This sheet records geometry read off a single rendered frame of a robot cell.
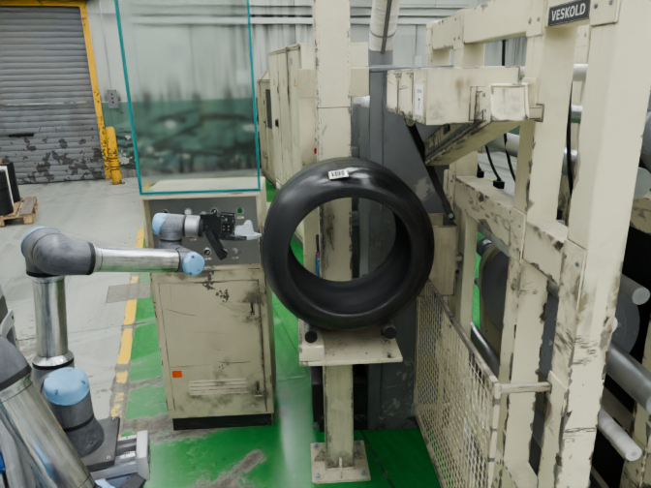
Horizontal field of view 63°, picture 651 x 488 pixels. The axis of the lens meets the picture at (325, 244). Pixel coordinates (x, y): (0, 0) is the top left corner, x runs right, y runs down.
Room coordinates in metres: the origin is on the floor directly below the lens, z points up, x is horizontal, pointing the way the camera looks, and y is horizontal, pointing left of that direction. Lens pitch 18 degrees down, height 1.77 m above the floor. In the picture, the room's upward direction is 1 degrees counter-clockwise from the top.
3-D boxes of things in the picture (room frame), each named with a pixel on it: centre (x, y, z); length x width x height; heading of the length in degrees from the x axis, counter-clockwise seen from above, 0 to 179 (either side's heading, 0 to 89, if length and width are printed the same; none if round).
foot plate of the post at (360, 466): (2.09, -0.04, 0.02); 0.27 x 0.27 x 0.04; 3
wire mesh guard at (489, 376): (1.62, -0.41, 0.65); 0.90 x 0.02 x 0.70; 3
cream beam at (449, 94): (1.73, -0.38, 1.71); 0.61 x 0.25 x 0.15; 3
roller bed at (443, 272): (2.08, -0.44, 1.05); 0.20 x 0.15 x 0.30; 3
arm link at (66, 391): (1.36, 0.77, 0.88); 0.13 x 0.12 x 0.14; 42
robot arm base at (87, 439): (1.35, 0.77, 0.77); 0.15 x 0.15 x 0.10
